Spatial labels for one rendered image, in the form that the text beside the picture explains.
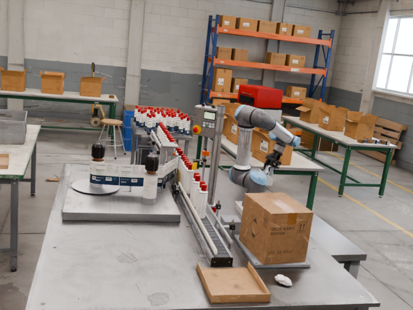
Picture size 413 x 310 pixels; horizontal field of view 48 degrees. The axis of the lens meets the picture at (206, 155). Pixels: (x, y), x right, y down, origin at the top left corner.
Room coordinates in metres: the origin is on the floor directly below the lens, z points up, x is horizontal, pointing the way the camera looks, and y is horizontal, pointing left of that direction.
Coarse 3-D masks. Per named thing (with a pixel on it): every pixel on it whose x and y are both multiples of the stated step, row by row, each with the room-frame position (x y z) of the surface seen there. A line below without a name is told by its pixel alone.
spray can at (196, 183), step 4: (196, 176) 2.71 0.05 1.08; (196, 180) 2.70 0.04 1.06; (196, 184) 2.70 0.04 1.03; (192, 188) 2.71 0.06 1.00; (196, 188) 2.69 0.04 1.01; (192, 192) 2.71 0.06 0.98; (196, 192) 2.69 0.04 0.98; (192, 196) 2.70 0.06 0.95; (196, 196) 2.70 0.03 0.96; (192, 200) 2.70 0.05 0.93; (192, 204) 2.70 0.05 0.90
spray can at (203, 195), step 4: (204, 184) 2.55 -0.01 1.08; (204, 188) 2.53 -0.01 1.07; (200, 192) 2.53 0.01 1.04; (204, 192) 2.52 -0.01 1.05; (200, 196) 2.52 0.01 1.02; (204, 196) 2.52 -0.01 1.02; (200, 200) 2.52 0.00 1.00; (204, 200) 2.52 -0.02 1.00; (200, 204) 2.52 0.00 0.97; (204, 204) 2.52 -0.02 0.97; (200, 208) 2.52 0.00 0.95; (204, 208) 2.52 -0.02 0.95; (200, 212) 2.52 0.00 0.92; (204, 212) 2.52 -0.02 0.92; (200, 216) 2.52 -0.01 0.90; (204, 216) 2.53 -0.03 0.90
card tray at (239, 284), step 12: (204, 276) 1.86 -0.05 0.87; (216, 276) 1.94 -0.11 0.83; (228, 276) 1.96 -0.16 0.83; (240, 276) 1.97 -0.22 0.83; (252, 276) 1.98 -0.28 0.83; (216, 288) 1.83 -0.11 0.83; (228, 288) 1.84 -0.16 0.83; (240, 288) 1.86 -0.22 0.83; (252, 288) 1.87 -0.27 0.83; (264, 288) 1.84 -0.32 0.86; (216, 300) 1.72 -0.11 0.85; (228, 300) 1.73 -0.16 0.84; (240, 300) 1.75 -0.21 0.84; (252, 300) 1.76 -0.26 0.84; (264, 300) 1.77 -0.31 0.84
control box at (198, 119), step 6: (198, 108) 2.96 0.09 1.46; (204, 108) 2.94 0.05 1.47; (210, 108) 2.93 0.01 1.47; (216, 108) 2.95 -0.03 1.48; (198, 114) 2.95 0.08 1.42; (216, 114) 2.91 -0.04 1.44; (198, 120) 2.95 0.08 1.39; (204, 120) 2.94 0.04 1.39; (210, 120) 2.92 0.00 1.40; (216, 120) 2.91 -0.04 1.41; (198, 126) 2.95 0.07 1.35; (192, 132) 2.96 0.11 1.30; (198, 132) 2.95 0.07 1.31; (204, 132) 2.93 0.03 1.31; (210, 132) 2.92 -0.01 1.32
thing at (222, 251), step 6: (204, 222) 2.48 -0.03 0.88; (210, 228) 2.40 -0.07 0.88; (204, 234) 2.30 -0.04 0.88; (210, 234) 2.31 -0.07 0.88; (216, 234) 2.32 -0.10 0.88; (216, 240) 2.24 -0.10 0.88; (210, 246) 2.16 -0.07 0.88; (216, 246) 2.17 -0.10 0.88; (222, 246) 2.18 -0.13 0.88; (222, 252) 2.11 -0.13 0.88
